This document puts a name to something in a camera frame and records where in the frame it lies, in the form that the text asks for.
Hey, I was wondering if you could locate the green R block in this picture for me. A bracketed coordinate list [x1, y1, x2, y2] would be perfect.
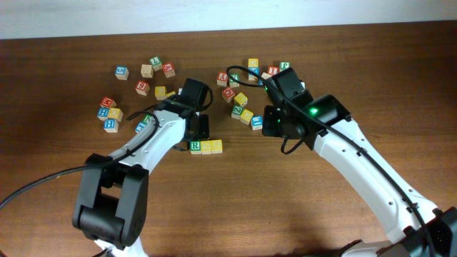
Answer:
[189, 140, 201, 154]

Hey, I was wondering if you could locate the yellow S block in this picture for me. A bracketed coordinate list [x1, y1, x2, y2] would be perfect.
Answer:
[201, 141, 212, 154]

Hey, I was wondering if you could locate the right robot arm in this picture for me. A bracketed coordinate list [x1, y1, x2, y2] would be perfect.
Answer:
[262, 95, 456, 256]

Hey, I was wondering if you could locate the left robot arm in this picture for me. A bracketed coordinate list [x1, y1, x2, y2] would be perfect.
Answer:
[72, 99, 208, 256]

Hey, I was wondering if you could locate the blue lower right block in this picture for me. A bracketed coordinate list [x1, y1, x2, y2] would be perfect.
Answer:
[251, 116, 263, 131]

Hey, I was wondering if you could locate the yellow block tilted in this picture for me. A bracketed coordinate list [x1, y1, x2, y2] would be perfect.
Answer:
[165, 91, 176, 99]

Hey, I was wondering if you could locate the green Z block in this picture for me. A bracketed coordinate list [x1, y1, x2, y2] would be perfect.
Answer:
[231, 106, 244, 120]

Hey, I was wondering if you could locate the red Q block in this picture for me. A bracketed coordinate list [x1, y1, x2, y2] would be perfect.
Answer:
[222, 87, 236, 103]

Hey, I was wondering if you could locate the blue side wooden block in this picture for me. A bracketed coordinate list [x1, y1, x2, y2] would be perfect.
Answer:
[258, 73, 271, 86]

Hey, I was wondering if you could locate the yellow block left pair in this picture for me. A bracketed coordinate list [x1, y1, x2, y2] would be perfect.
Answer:
[154, 86, 167, 101]

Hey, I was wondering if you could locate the green N block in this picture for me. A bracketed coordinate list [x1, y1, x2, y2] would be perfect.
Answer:
[142, 114, 154, 124]

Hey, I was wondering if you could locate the red I block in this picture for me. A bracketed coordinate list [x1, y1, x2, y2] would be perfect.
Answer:
[268, 66, 279, 76]

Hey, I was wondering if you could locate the blue X block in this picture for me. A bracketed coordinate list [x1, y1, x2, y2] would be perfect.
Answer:
[248, 66, 259, 81]

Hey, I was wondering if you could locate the red Y block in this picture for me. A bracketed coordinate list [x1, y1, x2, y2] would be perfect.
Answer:
[216, 72, 229, 87]

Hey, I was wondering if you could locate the green V block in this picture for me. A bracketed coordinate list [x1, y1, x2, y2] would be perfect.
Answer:
[229, 74, 239, 88]

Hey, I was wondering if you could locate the blue P block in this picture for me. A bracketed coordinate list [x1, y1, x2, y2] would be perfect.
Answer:
[135, 121, 147, 133]

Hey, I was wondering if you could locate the red A block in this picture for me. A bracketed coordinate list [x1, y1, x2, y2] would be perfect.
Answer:
[162, 63, 176, 78]

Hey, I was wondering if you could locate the yellow top block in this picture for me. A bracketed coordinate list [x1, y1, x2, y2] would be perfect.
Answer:
[248, 58, 259, 68]

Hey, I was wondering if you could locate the red 6 block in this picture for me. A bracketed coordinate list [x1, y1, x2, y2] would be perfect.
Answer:
[135, 81, 150, 96]

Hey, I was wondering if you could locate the plain wooden block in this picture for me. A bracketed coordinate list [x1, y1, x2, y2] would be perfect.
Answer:
[141, 64, 154, 79]

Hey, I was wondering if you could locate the green T block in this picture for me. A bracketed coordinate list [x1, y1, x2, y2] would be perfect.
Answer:
[149, 56, 163, 71]

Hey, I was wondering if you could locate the yellow O block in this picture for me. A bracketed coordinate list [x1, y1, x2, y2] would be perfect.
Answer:
[108, 108, 124, 122]

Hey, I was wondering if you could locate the blue H block lower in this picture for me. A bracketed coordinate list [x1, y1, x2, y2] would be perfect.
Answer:
[103, 119, 119, 133]

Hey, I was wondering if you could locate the blue h block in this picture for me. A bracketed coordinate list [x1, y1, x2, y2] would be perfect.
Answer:
[97, 107, 109, 121]
[103, 119, 119, 133]

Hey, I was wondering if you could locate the blue 5 block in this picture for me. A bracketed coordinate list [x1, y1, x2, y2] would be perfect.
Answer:
[115, 66, 129, 81]

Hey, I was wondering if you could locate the red M block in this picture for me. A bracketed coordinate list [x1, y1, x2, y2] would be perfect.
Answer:
[100, 96, 116, 109]

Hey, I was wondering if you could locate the blue H block upper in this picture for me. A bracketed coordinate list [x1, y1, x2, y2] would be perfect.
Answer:
[97, 107, 109, 121]

